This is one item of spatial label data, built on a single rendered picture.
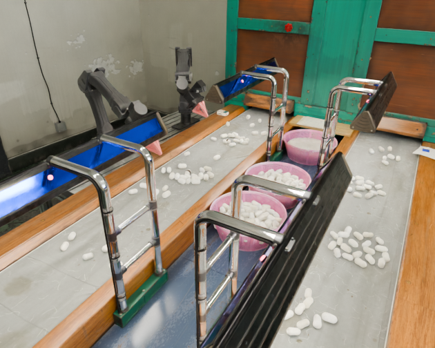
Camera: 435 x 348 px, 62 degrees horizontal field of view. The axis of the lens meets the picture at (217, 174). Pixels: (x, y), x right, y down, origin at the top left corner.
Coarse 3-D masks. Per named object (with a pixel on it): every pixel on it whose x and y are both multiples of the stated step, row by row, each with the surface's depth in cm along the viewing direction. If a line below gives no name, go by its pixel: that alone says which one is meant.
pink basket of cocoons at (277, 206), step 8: (248, 192) 136; (256, 192) 135; (216, 200) 130; (224, 200) 134; (248, 200) 137; (256, 200) 136; (264, 200) 134; (272, 200) 132; (216, 208) 130; (272, 208) 132; (280, 208) 129; (280, 216) 127; (280, 224) 125; (224, 232) 118; (240, 240) 116; (248, 240) 116; (256, 240) 116; (240, 248) 120; (248, 248) 119; (256, 248) 120
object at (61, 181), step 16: (128, 128) 101; (144, 128) 105; (160, 128) 110; (96, 144) 91; (144, 144) 104; (80, 160) 87; (96, 160) 90; (112, 160) 94; (16, 176) 75; (32, 176) 78; (48, 176) 80; (64, 176) 83; (0, 192) 72; (16, 192) 74; (32, 192) 77; (48, 192) 79; (0, 208) 71; (16, 208) 74; (32, 208) 76; (0, 224) 71
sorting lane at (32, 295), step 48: (240, 144) 180; (144, 192) 140; (192, 192) 140; (48, 240) 114; (96, 240) 114; (144, 240) 115; (0, 288) 97; (48, 288) 97; (96, 288) 97; (0, 336) 84
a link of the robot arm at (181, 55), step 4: (176, 48) 195; (188, 48) 195; (176, 52) 196; (180, 52) 192; (184, 52) 192; (188, 52) 195; (176, 56) 198; (180, 56) 190; (184, 56) 190; (188, 56) 196; (176, 60) 200; (180, 60) 187; (184, 60) 187; (176, 64) 202; (180, 64) 184; (184, 64) 184; (176, 68) 181; (180, 68) 181; (184, 68) 181; (188, 68) 182; (176, 72) 180; (180, 72) 180; (184, 72) 180; (188, 72) 180; (176, 76) 180; (188, 76) 180
